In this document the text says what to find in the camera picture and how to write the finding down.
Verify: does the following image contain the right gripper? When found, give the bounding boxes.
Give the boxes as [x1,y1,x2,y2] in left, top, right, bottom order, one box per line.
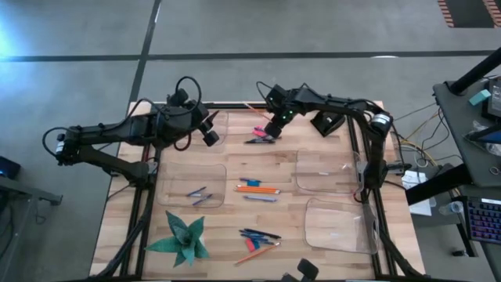
[265,105,298,139]

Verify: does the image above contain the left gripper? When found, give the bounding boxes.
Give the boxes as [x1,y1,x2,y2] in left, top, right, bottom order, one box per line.
[168,102,220,147]

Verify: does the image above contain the lilac grey pen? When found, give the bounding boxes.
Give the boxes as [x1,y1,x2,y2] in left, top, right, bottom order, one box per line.
[242,194,278,204]

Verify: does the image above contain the clear plastic bin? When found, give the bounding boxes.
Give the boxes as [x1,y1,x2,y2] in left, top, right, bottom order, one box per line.
[156,162,228,208]
[294,148,363,196]
[168,103,230,149]
[303,197,380,255]

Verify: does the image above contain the black desktop device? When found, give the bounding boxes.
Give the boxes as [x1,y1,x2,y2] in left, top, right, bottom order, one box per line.
[309,110,348,138]

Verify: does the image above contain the blue pen white print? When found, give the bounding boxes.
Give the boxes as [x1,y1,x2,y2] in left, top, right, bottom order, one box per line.
[240,233,276,246]

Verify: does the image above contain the green artificial succulent plant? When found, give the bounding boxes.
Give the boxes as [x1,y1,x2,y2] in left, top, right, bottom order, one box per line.
[144,210,211,269]

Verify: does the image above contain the black rounded object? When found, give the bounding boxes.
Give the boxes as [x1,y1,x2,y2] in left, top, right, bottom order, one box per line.
[280,257,320,282]

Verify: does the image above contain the white paper sheet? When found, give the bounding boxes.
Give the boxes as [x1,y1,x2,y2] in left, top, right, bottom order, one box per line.
[401,169,438,217]

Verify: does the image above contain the black desk beam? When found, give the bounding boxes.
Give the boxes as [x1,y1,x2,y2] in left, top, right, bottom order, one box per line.
[405,163,474,207]

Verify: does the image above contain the grey side desk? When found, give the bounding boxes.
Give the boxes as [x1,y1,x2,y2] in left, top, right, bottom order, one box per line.
[432,76,501,189]

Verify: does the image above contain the clear plastic bottle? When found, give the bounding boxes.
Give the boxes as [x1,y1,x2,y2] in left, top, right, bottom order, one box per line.
[438,200,465,216]

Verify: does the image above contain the black metal cart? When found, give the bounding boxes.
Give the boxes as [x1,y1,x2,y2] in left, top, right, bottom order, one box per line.
[0,175,63,282]

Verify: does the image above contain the teal box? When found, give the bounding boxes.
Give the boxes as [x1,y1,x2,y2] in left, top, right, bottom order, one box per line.
[468,89,492,107]

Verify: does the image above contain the black box blue light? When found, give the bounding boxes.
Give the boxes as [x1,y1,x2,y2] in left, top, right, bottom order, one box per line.
[0,155,21,180]

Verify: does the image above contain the black pole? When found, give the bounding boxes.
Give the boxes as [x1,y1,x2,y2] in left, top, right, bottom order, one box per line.
[449,46,501,96]

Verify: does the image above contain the black tablet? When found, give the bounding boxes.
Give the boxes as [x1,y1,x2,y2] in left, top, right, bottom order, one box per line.
[481,76,501,121]

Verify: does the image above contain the dark mat orange stripes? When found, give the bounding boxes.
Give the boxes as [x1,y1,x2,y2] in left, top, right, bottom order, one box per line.
[437,0,501,29]

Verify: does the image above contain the backlit keyboard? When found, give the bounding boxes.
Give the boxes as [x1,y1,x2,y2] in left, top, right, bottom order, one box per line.
[463,195,501,244]

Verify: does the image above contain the black metal table frame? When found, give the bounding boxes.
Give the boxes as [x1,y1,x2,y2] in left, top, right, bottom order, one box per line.
[88,99,427,282]

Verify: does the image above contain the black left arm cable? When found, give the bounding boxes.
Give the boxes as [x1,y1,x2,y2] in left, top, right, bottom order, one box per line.
[175,76,203,117]

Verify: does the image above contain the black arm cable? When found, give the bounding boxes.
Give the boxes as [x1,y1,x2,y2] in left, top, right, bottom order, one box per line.
[175,76,203,117]
[256,81,275,101]

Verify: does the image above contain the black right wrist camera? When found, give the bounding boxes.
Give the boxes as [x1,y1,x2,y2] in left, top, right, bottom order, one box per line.
[266,84,290,109]

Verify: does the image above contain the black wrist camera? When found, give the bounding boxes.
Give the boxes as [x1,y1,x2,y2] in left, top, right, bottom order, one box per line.
[266,84,290,109]
[168,88,189,106]

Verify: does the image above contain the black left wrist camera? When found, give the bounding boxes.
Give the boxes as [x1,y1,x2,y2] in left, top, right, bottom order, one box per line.
[168,88,189,106]

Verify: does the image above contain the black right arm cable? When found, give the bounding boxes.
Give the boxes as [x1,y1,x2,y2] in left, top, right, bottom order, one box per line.
[256,81,275,101]

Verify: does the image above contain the yellow cable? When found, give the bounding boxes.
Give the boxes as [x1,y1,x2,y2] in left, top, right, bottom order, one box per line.
[398,111,442,168]

